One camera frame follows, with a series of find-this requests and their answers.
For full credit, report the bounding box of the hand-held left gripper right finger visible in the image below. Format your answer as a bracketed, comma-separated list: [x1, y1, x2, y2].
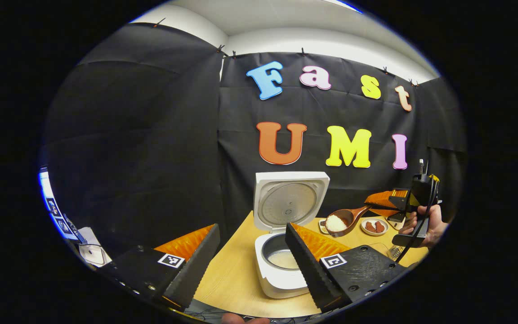
[285, 222, 409, 314]

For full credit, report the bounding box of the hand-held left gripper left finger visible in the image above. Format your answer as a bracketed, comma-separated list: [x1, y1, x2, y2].
[98, 224, 221, 312]

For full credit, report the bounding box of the white rice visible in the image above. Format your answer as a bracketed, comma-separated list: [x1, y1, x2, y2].
[326, 215, 348, 233]
[268, 250, 300, 270]

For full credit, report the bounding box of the white rice cooker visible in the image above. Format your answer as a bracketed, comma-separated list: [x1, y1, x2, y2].
[254, 171, 330, 299]

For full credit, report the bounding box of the wooden spoon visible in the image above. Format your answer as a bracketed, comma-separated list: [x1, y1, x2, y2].
[325, 205, 372, 238]

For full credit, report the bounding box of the white round plate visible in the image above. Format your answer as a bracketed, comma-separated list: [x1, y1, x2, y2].
[361, 218, 389, 236]

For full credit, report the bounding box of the white device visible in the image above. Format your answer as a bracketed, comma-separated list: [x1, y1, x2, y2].
[78, 227, 112, 267]

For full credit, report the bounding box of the black backdrop cloth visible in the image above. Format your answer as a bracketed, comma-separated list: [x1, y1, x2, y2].
[39, 22, 466, 257]

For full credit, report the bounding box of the white printed panel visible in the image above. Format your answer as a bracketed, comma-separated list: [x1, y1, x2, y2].
[40, 167, 80, 241]

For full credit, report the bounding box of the black cable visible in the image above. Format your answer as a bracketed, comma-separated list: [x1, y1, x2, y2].
[395, 178, 439, 263]

